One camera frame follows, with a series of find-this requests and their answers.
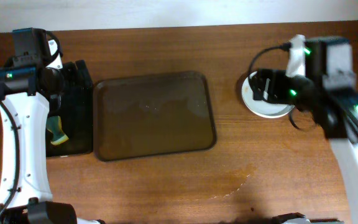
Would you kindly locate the small black tray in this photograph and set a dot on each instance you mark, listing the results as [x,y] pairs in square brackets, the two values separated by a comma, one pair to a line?
[80,133]

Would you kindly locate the dark object at bottom edge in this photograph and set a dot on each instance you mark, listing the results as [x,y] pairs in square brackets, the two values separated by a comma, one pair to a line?
[298,218]

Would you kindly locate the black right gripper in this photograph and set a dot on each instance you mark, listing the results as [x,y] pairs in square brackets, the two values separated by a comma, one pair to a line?
[266,86]

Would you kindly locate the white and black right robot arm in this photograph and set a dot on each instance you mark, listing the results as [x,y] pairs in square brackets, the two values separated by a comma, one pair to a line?
[334,110]

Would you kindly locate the large brown tray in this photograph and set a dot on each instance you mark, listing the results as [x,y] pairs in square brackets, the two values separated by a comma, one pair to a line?
[152,115]

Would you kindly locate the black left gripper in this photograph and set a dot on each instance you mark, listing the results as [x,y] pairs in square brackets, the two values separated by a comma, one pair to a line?
[74,79]

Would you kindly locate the yellow green sponge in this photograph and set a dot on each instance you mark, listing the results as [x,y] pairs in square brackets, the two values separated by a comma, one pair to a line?
[54,125]

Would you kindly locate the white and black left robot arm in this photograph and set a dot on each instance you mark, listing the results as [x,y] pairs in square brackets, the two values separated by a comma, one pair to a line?
[25,93]

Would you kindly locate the light green top plate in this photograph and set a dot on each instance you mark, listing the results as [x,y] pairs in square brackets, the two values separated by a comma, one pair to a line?
[261,107]

